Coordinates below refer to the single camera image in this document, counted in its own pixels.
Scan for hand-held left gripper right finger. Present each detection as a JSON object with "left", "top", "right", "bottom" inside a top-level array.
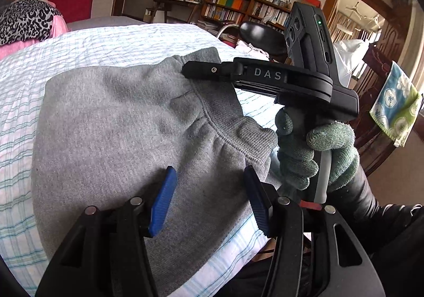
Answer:
[{"left": 243, "top": 165, "right": 386, "bottom": 297}]

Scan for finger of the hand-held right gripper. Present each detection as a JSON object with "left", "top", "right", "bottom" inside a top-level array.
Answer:
[{"left": 182, "top": 58, "right": 244, "bottom": 82}]

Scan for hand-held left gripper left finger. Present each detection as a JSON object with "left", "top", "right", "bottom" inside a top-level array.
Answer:
[{"left": 35, "top": 166, "right": 177, "bottom": 297}]

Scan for grey sweatshirt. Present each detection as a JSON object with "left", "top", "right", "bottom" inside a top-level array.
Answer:
[{"left": 31, "top": 46, "right": 282, "bottom": 297}]

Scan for person's right forearm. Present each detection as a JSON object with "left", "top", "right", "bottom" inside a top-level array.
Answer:
[{"left": 326, "top": 165, "right": 424, "bottom": 251}]

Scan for person's right hand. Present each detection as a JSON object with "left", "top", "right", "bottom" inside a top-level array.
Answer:
[{"left": 275, "top": 108, "right": 360, "bottom": 196}]

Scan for white cloth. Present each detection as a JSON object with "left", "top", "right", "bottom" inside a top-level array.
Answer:
[{"left": 235, "top": 44, "right": 270, "bottom": 61}]

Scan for white plastic bag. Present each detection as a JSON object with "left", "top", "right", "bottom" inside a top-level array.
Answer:
[{"left": 333, "top": 39, "right": 370, "bottom": 79}]

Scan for black chair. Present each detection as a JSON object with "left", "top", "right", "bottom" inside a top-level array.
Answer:
[{"left": 217, "top": 21, "right": 287, "bottom": 49}]

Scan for dark wooden chair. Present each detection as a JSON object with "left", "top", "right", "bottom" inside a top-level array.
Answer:
[{"left": 348, "top": 42, "right": 418, "bottom": 178}]

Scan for wooden bookshelf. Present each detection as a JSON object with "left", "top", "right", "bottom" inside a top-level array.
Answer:
[{"left": 200, "top": 0, "right": 295, "bottom": 31}]

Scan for dark wooden desk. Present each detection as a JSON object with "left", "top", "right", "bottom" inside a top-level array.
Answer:
[{"left": 152, "top": 0, "right": 202, "bottom": 24}]

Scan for person's dark trousers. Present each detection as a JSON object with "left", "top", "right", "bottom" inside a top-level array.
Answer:
[{"left": 228, "top": 257, "right": 274, "bottom": 297}]

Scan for blue green patterned towel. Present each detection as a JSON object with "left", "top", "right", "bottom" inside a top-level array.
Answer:
[{"left": 369, "top": 62, "right": 423, "bottom": 148}]

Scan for grey mattress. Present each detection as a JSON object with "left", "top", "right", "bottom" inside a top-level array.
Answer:
[{"left": 66, "top": 16, "right": 146, "bottom": 31}]

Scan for blue striped white bedsheet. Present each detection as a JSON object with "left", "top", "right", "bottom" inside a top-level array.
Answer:
[{"left": 0, "top": 23, "right": 282, "bottom": 297}]

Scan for leopard print cloth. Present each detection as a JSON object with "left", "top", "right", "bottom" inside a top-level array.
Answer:
[{"left": 0, "top": 0, "right": 63, "bottom": 46}]

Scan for pink blanket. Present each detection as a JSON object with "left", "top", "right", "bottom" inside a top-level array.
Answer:
[{"left": 0, "top": 0, "right": 70, "bottom": 61}]

